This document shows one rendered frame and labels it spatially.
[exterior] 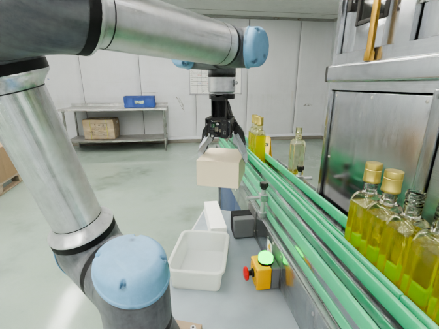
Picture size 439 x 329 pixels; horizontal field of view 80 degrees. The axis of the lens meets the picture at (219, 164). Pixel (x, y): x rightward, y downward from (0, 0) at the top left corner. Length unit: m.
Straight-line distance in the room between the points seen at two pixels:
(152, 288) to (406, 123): 0.72
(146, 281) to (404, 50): 0.79
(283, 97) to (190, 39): 6.25
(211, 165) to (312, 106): 6.33
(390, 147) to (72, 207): 0.80
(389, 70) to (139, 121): 5.77
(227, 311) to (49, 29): 0.71
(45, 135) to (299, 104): 6.55
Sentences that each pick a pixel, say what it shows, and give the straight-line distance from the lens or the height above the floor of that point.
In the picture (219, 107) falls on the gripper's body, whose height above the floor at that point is 1.27.
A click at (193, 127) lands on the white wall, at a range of 6.26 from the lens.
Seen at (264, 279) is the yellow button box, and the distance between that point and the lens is 0.83.
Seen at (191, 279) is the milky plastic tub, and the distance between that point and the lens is 0.83.
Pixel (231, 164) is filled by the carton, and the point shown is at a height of 1.12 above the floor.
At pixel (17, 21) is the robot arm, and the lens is 0.34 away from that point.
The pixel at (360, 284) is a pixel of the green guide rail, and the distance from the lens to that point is 0.68.
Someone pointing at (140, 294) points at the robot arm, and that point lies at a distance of 0.45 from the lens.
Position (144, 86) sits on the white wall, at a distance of 6.23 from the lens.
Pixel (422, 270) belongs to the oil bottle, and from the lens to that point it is 0.59.
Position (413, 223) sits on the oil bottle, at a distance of 0.60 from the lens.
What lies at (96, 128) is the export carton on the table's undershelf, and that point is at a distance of 5.86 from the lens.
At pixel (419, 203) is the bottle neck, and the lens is 0.59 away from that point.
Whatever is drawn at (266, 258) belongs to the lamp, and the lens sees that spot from 0.81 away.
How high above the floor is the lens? 1.33
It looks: 17 degrees down
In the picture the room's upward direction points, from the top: straight up
